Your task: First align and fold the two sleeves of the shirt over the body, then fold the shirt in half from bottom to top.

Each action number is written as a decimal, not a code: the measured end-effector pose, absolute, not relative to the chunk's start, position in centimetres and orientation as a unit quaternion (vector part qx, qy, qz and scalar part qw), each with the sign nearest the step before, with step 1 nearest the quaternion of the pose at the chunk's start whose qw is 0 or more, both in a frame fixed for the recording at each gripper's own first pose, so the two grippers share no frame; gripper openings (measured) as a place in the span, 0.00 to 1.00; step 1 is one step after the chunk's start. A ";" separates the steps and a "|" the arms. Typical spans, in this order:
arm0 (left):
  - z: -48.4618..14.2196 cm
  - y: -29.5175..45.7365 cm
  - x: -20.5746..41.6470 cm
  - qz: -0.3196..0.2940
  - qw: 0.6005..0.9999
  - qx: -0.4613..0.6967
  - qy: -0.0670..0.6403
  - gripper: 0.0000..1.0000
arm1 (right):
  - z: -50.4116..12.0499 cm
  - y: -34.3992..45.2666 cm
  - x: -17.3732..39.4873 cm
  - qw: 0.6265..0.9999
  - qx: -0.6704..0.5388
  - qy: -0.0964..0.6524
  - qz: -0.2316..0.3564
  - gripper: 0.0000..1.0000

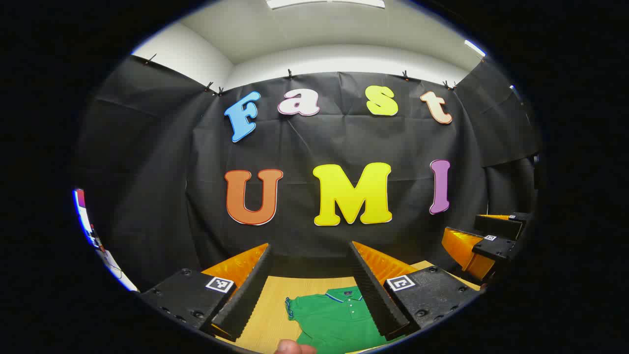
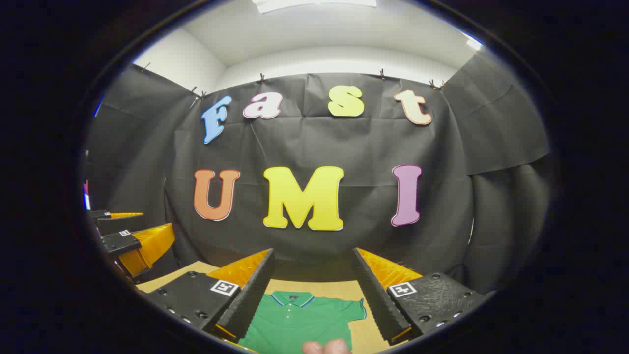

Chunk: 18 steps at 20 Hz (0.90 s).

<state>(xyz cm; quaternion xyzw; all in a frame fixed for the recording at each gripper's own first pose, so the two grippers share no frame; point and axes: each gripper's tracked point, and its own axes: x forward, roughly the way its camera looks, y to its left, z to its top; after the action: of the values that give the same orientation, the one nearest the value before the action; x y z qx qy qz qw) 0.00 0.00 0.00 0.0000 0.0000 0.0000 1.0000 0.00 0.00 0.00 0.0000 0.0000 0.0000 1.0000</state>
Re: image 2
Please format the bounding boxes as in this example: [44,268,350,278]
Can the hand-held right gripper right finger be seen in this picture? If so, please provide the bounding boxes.
[351,247,494,346]

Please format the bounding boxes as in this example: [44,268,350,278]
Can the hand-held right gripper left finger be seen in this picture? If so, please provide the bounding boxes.
[140,248,276,352]

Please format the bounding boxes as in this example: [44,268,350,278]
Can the row of black backdrop clips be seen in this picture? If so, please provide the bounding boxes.
[142,61,445,99]

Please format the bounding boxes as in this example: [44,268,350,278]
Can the black backdrop cloth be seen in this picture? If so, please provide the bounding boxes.
[84,49,553,295]

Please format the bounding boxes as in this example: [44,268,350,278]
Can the green T-shirt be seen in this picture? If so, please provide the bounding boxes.
[238,290,367,354]

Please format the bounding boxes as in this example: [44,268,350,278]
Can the ceiling light panel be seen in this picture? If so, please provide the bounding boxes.
[252,0,378,14]

